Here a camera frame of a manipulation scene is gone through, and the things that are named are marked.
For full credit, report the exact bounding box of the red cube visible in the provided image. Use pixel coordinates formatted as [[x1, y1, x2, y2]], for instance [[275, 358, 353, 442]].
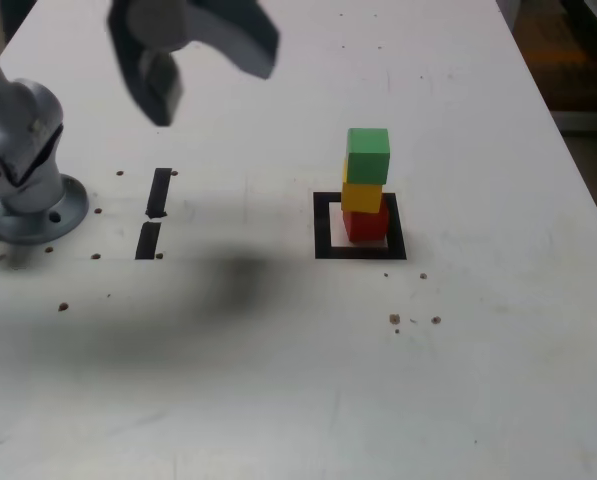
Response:
[[341, 199, 391, 243]]

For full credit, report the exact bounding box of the grey background bar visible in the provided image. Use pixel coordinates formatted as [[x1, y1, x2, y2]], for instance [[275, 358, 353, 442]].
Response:
[[555, 110, 597, 132]]

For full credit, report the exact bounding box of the black tape square outline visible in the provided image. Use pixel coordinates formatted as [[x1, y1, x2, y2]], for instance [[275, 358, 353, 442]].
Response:
[[312, 191, 409, 261]]

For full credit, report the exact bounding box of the brown background crate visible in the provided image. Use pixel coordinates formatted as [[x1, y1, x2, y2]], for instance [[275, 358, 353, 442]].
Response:
[[497, 0, 597, 112]]

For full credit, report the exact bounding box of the green cube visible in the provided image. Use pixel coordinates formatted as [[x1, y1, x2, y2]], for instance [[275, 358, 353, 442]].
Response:
[[346, 127, 392, 186]]

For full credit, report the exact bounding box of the yellow cube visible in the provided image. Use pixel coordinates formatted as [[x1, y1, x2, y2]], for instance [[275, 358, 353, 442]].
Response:
[[341, 159, 384, 215]]

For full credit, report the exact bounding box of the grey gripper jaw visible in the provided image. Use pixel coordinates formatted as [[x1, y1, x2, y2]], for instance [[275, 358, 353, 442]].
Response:
[[129, 0, 283, 81]]

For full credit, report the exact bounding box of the black tape strip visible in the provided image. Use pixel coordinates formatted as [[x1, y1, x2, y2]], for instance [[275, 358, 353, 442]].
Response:
[[134, 167, 173, 261]]

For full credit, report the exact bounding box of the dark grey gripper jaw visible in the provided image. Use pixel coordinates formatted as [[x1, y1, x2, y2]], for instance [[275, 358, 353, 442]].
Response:
[[105, 0, 185, 127]]

